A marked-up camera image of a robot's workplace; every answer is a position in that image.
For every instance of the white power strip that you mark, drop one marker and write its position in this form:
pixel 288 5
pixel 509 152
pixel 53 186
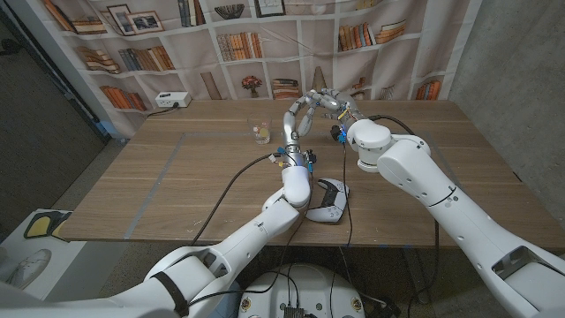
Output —
pixel 172 99

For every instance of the white shoe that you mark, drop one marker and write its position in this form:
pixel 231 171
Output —
pixel 26 267

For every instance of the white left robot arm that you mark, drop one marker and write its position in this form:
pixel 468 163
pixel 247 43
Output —
pixel 256 234

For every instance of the printed bookshelf backdrop cloth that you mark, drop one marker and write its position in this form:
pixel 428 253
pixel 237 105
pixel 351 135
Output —
pixel 265 53

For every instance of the clear glass cup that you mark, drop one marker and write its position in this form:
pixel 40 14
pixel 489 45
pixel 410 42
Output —
pixel 260 121

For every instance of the yellow ball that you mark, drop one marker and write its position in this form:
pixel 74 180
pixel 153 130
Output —
pixel 264 132

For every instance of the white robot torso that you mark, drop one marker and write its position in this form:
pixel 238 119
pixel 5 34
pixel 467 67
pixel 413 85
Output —
pixel 309 287

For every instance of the white game controller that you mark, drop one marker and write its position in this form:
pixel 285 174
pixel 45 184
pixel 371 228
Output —
pixel 333 212

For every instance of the grey tape outline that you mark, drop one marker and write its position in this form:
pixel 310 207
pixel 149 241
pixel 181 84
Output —
pixel 154 185

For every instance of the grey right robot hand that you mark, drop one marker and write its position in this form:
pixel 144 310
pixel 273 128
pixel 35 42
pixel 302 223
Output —
pixel 346 108

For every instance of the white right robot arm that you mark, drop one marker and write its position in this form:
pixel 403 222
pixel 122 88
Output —
pixel 441 199

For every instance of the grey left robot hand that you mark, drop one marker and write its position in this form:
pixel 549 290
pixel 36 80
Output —
pixel 291 132

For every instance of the white sheet with yellow shape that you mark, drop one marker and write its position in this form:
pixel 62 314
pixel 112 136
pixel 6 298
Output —
pixel 42 225

